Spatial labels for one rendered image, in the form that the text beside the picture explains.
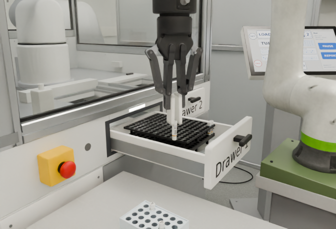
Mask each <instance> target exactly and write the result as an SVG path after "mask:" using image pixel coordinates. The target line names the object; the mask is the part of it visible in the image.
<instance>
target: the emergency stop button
mask: <svg viewBox="0 0 336 229"><path fill-rule="evenodd" d="M75 172H76V164H75V163H74V162H72V161H66V162H65V163H63V164H62V166H61V168H60V175H61V176H62V177H63V178H65V179H69V178H71V177H72V176H73V175H74V174H75Z"/></svg>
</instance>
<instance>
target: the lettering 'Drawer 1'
mask: <svg viewBox="0 0 336 229"><path fill-rule="evenodd" d="M238 149H239V151H240V147H238V148H237V151H236V150H235V154H234V152H233V154H231V163H232V162H233V160H235V155H236V156H237V157H238V156H239V155H240V153H239V154H238V155H237V153H238V152H239V151H238ZM228 158H229V160H228V161H227V162H228V165H227V162H226V168H227V167H228V166H229V165H230V157H229V156H228V157H227V159H228ZM227 159H226V160H227ZM226 160H224V161H223V165H222V163H221V162H218V163H217V164H216V178H217V177H218V176H219V174H220V172H221V169H222V171H224V162H225V161H226ZM218 164H220V172H219V174H218V175H217V169H218Z"/></svg>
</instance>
